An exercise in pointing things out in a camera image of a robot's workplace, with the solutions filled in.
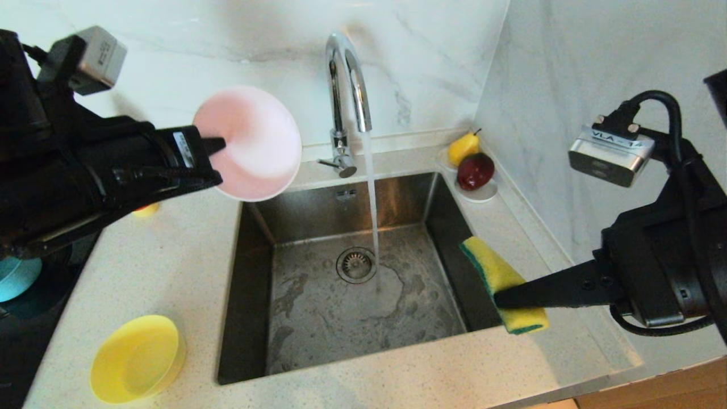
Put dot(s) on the running tap water stream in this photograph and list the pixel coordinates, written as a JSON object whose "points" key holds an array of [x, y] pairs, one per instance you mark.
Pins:
{"points": [[372, 193]]}

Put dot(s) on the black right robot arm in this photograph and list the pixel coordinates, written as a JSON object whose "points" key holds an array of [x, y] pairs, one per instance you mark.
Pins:
{"points": [[698, 255]]}

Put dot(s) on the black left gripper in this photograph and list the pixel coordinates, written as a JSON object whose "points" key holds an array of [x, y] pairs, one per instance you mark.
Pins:
{"points": [[182, 162]]}

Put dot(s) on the dark red apple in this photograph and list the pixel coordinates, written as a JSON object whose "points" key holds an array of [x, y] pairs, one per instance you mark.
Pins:
{"points": [[474, 171]]}

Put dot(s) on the pink plastic bowl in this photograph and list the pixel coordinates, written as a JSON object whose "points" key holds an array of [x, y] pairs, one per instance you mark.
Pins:
{"points": [[261, 142]]}

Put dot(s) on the stainless steel sink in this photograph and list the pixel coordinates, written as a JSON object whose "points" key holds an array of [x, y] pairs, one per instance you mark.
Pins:
{"points": [[318, 341]]}

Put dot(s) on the black glass cooktop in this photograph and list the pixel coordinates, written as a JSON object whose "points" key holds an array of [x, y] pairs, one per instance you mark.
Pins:
{"points": [[57, 318]]}

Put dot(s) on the yellow green sponge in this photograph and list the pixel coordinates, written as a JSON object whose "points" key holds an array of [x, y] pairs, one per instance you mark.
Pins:
{"points": [[491, 264]]}

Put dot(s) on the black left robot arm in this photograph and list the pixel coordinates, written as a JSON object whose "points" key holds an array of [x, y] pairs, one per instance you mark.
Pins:
{"points": [[57, 170]]}

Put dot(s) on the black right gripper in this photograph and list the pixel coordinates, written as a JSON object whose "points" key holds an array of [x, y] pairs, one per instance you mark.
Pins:
{"points": [[642, 272]]}

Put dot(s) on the yellow plastic bowl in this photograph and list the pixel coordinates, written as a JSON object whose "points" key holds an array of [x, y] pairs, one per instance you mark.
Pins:
{"points": [[135, 360]]}

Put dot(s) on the orange dish soap bottle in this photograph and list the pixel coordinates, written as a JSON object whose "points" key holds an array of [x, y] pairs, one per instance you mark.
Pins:
{"points": [[146, 210]]}

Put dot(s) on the chrome gooseneck faucet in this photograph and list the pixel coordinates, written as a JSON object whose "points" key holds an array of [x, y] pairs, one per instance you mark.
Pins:
{"points": [[339, 113]]}

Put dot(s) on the blue plastic bowl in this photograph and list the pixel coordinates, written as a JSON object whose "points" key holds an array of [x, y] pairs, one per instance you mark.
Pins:
{"points": [[17, 278]]}

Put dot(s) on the round metal sink drain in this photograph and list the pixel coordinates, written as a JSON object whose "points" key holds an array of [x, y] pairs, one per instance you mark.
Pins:
{"points": [[356, 266]]}

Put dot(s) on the yellow pear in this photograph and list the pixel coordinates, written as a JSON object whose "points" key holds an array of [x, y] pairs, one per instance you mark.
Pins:
{"points": [[461, 149]]}

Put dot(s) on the small white saucer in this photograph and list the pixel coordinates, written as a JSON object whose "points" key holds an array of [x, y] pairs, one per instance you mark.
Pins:
{"points": [[484, 196]]}

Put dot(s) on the left wrist camera unit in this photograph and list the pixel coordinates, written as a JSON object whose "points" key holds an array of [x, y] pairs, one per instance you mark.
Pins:
{"points": [[93, 59]]}

